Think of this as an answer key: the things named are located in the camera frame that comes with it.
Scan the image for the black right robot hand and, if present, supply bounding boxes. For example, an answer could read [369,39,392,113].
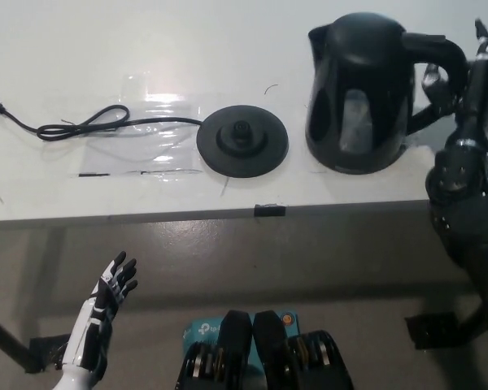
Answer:
[420,17,488,144]

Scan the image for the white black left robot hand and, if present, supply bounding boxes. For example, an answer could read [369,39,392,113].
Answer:
[59,250,139,371]

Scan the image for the black electric kettle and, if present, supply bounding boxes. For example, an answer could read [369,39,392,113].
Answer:
[303,11,469,176]

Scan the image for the black round kettle base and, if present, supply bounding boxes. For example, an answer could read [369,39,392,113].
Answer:
[195,104,291,179]

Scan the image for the black floor tape patch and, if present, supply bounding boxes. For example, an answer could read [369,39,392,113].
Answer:
[24,333,107,374]
[404,310,487,351]

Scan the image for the black diagonal table leg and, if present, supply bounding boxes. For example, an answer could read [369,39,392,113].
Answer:
[0,310,32,375]

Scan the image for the teal router box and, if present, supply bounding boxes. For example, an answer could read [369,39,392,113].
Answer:
[181,309,300,369]

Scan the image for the black robot body blocks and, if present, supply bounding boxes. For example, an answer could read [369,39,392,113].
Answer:
[172,309,355,390]

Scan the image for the clear plastic tape sheet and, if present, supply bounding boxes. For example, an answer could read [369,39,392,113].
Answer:
[80,72,207,179]

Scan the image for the small black tape strip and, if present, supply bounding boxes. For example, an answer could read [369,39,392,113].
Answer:
[253,202,287,218]

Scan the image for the black power cord with plug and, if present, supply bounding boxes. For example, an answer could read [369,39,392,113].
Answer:
[0,94,205,143]

